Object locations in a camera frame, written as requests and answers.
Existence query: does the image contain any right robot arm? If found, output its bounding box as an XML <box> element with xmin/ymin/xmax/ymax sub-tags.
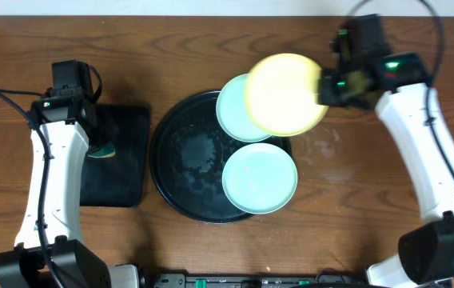
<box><xmin>319</xmin><ymin>52</ymin><xmax>454</xmax><ymax>287</ymax></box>

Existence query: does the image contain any light green plate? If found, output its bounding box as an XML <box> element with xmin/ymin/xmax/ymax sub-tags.
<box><xmin>221</xmin><ymin>143</ymin><xmax>298</xmax><ymax>214</ymax></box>
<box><xmin>216</xmin><ymin>74</ymin><xmax>270</xmax><ymax>143</ymax></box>

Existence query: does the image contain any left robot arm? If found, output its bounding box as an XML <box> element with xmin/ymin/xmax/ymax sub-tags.
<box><xmin>0</xmin><ymin>90</ymin><xmax>112</xmax><ymax>287</ymax></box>

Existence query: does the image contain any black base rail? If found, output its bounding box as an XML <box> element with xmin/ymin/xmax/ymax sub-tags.
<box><xmin>150</xmin><ymin>269</ymin><xmax>368</xmax><ymax>288</ymax></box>

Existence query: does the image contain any yellow plate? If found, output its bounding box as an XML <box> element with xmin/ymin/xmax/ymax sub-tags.
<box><xmin>245</xmin><ymin>53</ymin><xmax>328</xmax><ymax>137</ymax></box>

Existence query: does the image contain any green yellow sponge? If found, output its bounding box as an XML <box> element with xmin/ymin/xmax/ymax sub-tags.
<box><xmin>86</xmin><ymin>142</ymin><xmax>116</xmax><ymax>158</ymax></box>

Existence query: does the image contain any black round tray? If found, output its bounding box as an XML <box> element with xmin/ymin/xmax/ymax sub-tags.
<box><xmin>149</xmin><ymin>90</ymin><xmax>293</xmax><ymax>225</ymax></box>

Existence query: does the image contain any black rectangular tray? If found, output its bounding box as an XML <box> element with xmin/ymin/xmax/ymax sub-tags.
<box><xmin>80</xmin><ymin>104</ymin><xmax>150</xmax><ymax>207</ymax></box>

